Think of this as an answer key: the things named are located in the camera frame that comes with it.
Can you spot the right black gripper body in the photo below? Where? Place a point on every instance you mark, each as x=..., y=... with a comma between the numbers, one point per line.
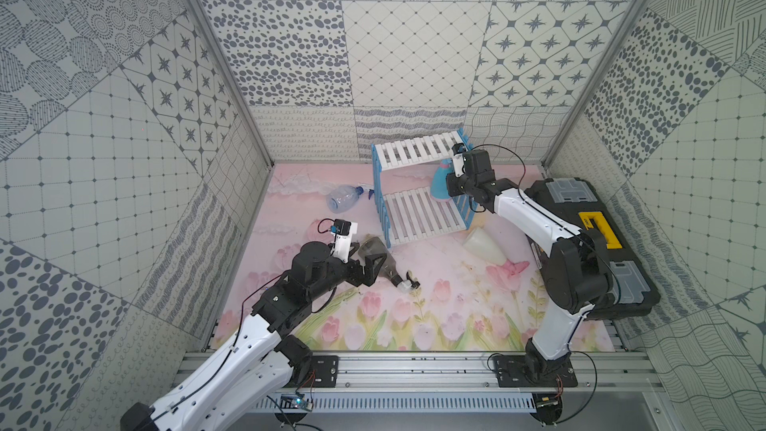
x=459, y=186

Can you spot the black yellow toolbox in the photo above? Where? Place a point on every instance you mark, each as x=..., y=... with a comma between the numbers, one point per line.
x=590, y=263

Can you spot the aluminium mounting rail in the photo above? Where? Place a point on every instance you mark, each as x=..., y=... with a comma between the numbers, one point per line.
x=358, y=372

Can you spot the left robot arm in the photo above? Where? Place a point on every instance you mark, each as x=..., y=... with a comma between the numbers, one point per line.
x=263, y=356

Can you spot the blue pink watering bottle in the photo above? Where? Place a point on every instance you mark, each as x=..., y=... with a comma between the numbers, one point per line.
x=439, y=190

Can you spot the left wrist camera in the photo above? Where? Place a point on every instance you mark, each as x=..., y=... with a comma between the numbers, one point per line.
x=343, y=232

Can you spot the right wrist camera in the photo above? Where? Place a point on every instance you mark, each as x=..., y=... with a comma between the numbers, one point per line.
x=460, y=151

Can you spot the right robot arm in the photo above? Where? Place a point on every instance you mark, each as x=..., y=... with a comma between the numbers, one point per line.
x=549, y=349

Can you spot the small green circuit board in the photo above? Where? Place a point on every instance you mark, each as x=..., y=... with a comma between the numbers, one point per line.
x=295, y=402

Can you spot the smoky grey spray bottle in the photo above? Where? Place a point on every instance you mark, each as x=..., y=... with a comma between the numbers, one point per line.
x=373, y=245

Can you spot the white pink watering bottle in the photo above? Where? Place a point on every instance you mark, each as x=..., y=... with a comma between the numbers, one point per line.
x=479, y=243

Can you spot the clear blue spray bottle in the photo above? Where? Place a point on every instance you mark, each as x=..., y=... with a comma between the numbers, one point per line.
x=345, y=197

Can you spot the blue and white slatted shelf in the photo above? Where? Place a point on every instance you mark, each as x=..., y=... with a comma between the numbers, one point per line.
x=414, y=214

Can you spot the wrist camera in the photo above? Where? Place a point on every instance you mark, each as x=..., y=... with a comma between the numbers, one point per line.
x=343, y=232
x=460, y=151

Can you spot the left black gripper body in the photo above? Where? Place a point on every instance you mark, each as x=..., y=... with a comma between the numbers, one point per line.
x=371, y=260

